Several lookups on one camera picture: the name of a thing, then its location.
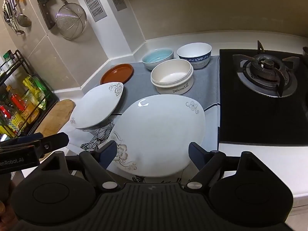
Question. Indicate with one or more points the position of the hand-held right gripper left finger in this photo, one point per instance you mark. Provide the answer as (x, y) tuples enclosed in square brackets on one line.
[(109, 152)]

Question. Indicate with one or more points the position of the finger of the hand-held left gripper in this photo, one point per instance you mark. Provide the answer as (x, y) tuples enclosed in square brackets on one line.
[(53, 142)]

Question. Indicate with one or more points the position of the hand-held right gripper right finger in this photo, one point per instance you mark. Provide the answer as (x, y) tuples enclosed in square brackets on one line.
[(195, 154)]

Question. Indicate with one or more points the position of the large white floral plate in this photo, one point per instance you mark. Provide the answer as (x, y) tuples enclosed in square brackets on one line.
[(161, 132)]

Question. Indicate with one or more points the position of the small white floral plate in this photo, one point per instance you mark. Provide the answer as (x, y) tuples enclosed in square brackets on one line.
[(96, 108)]

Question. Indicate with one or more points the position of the brown round plate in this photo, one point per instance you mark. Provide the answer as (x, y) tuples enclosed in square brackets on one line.
[(116, 73)]

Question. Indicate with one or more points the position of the cream ribbed bowl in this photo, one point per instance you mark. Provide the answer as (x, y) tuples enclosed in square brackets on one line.
[(173, 74)]

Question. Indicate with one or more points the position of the white bowl blue pattern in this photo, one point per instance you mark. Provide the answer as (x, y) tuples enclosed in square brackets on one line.
[(195, 50)]

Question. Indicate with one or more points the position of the light blue bowl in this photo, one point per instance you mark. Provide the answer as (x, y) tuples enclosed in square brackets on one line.
[(156, 57)]

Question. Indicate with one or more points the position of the person's left hand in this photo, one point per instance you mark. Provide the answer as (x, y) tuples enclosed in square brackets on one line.
[(2, 209)]

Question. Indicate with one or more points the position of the wooden cutting board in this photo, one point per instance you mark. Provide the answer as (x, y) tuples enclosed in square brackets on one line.
[(60, 110)]

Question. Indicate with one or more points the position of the red label bottle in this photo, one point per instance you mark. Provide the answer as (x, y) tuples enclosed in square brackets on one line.
[(18, 101)]

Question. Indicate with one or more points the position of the yellow green packet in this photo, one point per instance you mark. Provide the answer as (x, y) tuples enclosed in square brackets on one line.
[(33, 89)]

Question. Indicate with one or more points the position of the black glass gas stove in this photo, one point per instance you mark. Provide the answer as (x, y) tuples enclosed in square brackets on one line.
[(250, 122)]

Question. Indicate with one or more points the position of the grey printed cloth mat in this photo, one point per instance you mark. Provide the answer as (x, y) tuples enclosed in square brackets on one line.
[(136, 86)]

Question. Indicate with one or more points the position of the green lid jar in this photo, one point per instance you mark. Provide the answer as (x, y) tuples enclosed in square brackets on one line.
[(8, 57)]

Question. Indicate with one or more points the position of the gas burner with grate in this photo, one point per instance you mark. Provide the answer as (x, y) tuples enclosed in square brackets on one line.
[(264, 67)]

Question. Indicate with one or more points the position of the metal spoon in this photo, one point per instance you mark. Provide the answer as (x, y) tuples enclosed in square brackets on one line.
[(18, 30)]

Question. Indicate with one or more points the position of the metal ladle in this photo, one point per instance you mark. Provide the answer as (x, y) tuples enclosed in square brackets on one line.
[(24, 19)]

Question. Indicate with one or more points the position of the cleaver knife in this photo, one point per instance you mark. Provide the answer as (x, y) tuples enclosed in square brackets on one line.
[(44, 7)]

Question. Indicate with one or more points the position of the dark pot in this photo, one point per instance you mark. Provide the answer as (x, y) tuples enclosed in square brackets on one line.
[(305, 55)]

